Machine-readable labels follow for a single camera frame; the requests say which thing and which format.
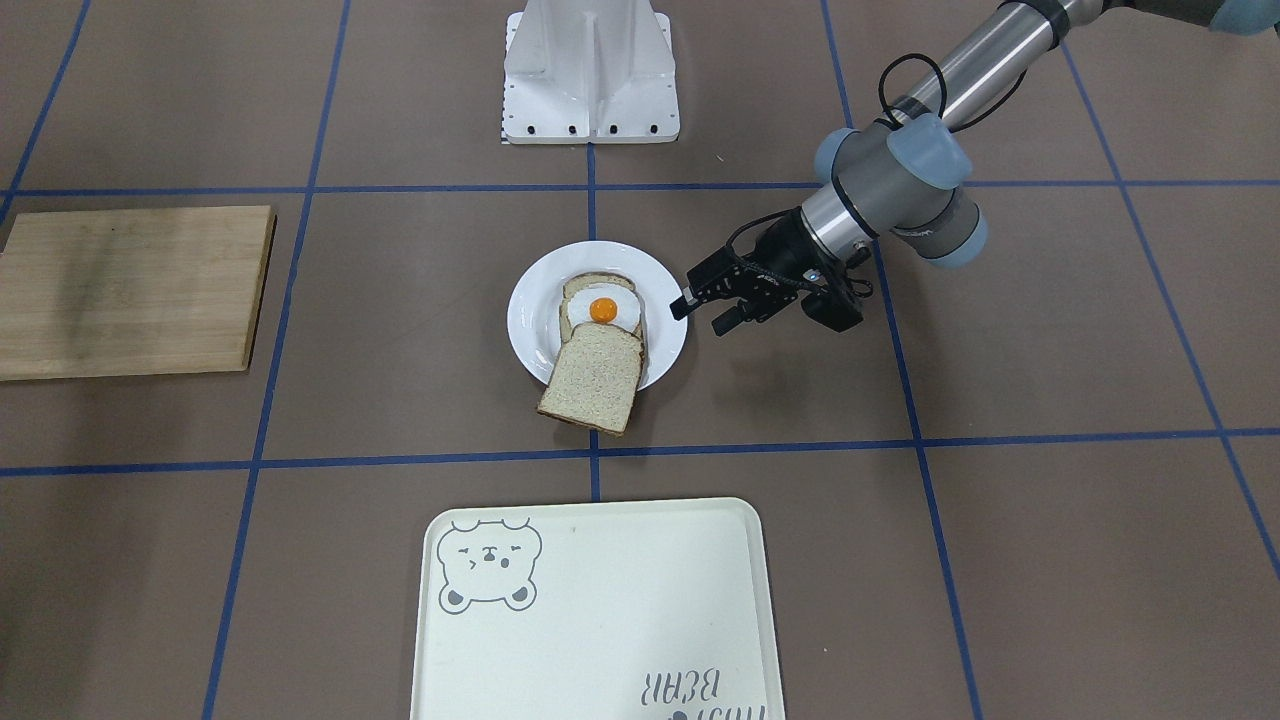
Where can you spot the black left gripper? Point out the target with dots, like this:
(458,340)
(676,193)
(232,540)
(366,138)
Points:
(779,247)

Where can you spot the bread slice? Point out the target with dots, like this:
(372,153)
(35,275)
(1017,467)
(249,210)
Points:
(578,283)
(595,380)

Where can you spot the white round plate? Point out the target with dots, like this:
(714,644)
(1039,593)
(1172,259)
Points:
(533,308)

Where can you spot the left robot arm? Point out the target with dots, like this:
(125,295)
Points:
(902,175)

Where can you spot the bread slice under egg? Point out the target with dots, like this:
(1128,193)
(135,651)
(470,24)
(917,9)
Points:
(578,283)

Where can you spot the fried egg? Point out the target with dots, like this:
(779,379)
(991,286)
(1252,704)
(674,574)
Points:
(604,304)

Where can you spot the cream bear tray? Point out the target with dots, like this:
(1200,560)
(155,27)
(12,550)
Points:
(657,609)

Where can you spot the wooden cutting board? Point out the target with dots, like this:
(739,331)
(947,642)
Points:
(152,291)

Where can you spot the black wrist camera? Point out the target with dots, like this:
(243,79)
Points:
(834,300)

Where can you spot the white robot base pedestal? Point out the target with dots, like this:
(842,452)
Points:
(582,72)

